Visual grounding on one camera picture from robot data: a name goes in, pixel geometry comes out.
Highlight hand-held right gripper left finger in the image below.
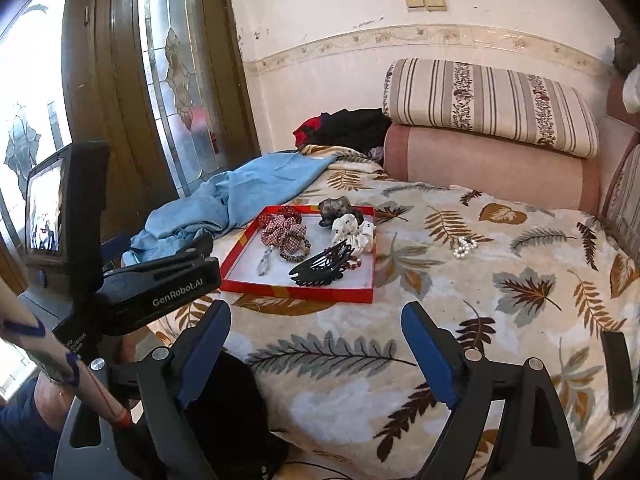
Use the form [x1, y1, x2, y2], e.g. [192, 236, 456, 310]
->
[52, 300, 233, 480]

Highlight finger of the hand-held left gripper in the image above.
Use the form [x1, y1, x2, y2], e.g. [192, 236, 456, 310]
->
[107, 236, 215, 277]

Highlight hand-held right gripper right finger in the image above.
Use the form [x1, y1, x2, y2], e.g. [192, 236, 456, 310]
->
[400, 302, 581, 480]

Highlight red cardboard tray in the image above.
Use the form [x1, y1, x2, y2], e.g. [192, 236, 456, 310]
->
[220, 205, 376, 304]

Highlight red white plaid scrunchie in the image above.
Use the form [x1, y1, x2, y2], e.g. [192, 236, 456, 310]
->
[257, 212, 307, 249]

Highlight brown beaded bracelet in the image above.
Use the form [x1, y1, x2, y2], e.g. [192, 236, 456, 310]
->
[278, 236, 312, 262]

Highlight black hair claw clip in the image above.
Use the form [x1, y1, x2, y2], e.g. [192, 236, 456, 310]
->
[288, 240, 354, 289]

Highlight white dotted scrunchie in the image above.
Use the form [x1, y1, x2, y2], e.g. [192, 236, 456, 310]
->
[331, 213, 376, 254]

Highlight person's left forearm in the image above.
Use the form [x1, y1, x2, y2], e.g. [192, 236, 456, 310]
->
[0, 280, 133, 428]

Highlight black cloth bag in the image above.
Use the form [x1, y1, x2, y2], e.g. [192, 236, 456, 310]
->
[182, 350, 291, 480]

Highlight blue cloth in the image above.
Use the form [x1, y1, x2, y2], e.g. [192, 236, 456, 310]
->
[121, 152, 338, 266]

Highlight light grey scrunchie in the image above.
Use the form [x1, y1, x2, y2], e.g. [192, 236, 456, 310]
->
[319, 198, 352, 226]

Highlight red cloth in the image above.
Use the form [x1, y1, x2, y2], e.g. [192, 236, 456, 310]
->
[292, 116, 321, 148]

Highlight black phone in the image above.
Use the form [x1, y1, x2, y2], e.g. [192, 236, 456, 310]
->
[600, 330, 635, 417]

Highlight person's blue pants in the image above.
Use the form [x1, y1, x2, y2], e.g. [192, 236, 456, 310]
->
[0, 375, 71, 478]

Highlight pink bolster cushion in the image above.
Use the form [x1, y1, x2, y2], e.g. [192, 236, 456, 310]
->
[382, 124, 601, 216]

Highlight black clothes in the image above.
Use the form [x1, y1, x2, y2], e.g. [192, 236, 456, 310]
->
[312, 107, 393, 156]

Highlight striped floral side cushion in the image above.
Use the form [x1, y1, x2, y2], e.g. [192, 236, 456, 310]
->
[602, 145, 640, 261]

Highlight long striped cushion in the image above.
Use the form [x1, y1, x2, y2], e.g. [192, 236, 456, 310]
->
[382, 57, 600, 158]

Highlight white floral cloth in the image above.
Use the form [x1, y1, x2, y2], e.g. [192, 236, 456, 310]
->
[622, 62, 640, 113]

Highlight green cloth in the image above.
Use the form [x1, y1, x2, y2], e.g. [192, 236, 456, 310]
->
[612, 35, 640, 73]

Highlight white pearl bracelet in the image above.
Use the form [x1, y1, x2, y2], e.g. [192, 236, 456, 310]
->
[452, 237, 479, 261]

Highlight black cable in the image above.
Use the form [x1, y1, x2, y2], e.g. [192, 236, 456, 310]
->
[260, 457, 356, 480]

